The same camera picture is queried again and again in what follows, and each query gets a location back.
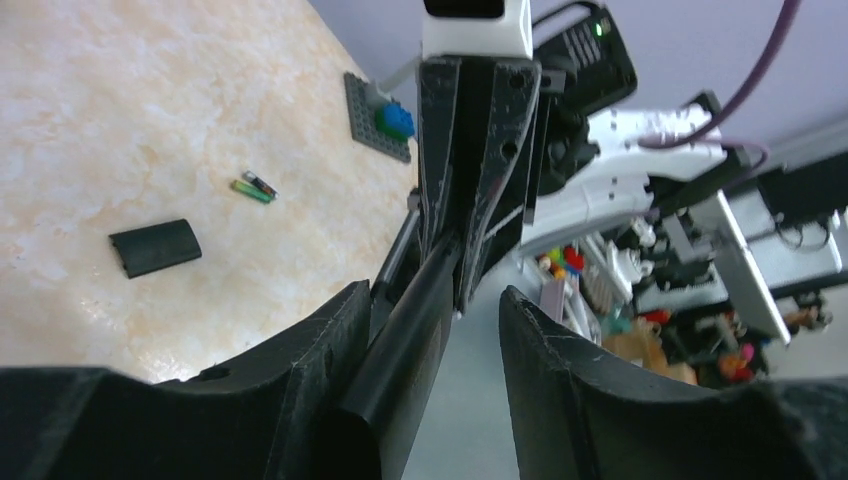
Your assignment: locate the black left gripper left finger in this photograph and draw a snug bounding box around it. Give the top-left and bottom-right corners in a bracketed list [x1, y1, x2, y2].
[1, 281, 371, 479]

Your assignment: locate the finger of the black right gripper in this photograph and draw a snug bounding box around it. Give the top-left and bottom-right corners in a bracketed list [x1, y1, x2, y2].
[456, 58, 541, 312]
[418, 57, 461, 259]

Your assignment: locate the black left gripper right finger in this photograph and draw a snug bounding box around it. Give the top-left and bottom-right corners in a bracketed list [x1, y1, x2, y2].
[499, 287, 847, 480]

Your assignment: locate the black remote control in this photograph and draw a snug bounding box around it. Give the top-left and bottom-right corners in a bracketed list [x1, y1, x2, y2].
[311, 192, 465, 480]

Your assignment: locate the black battery cover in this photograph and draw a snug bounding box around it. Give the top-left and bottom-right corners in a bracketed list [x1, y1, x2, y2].
[109, 219, 202, 279]

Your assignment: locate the green battery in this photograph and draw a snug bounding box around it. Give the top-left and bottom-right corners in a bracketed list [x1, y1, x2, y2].
[230, 180, 273, 204]

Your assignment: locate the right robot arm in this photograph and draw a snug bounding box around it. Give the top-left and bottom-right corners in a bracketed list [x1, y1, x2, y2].
[417, 1, 750, 312]

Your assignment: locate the grey lego baseplate with bricks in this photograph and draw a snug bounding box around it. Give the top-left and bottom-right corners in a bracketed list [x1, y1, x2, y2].
[343, 72, 415, 164]

